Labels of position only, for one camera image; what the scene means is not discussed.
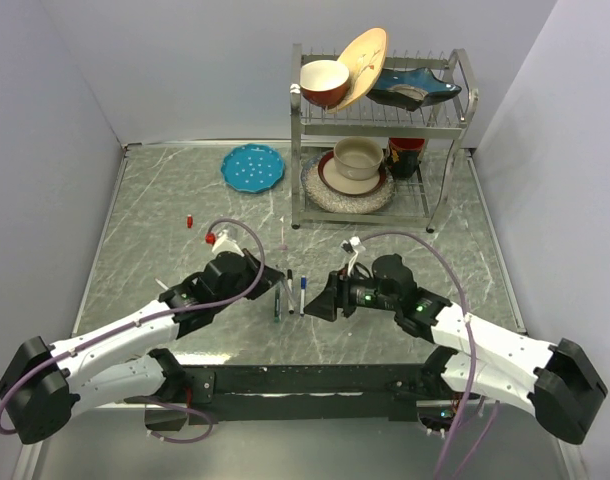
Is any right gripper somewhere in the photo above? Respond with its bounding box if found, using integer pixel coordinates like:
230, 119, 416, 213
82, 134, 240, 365
303, 263, 399, 321

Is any green pen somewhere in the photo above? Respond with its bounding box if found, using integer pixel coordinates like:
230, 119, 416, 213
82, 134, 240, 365
273, 286, 282, 323

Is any black white marker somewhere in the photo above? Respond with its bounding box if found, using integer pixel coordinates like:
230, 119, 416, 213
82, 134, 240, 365
286, 279, 295, 315

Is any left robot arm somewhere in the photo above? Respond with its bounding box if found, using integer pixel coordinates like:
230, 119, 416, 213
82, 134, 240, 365
0, 251, 285, 445

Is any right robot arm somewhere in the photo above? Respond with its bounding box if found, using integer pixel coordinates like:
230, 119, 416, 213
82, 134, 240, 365
303, 254, 608, 445

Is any blue dotted plate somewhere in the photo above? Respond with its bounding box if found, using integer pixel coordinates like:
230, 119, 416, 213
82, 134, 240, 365
220, 143, 285, 194

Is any red white marker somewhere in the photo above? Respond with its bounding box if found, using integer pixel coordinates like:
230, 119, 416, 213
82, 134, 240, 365
154, 278, 169, 291

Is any speckled glass plate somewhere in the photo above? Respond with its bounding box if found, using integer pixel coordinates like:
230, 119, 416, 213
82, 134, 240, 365
300, 150, 394, 215

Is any brown rimmed plate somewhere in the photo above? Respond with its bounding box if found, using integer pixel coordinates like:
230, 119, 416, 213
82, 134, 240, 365
317, 150, 387, 197

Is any beige ceramic bowl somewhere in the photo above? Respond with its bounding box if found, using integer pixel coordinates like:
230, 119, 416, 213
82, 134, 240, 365
333, 137, 384, 180

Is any dark red mug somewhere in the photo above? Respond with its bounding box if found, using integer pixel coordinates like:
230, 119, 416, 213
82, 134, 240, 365
384, 137, 425, 180

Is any metal dish rack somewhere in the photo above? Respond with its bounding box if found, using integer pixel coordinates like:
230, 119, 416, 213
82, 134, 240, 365
289, 44, 479, 233

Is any red white bowl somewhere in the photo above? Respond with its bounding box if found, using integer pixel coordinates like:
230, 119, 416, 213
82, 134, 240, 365
299, 60, 350, 108

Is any dark blue wavy dish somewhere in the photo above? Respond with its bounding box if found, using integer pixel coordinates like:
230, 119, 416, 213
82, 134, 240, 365
367, 68, 462, 112

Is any tan floral plate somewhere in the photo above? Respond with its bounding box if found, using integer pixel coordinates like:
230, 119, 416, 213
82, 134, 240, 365
326, 27, 388, 114

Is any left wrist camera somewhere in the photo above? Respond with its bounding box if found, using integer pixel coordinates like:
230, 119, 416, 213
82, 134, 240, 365
205, 226, 243, 256

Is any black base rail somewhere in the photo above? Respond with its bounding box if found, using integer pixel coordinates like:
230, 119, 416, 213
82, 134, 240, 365
170, 364, 456, 422

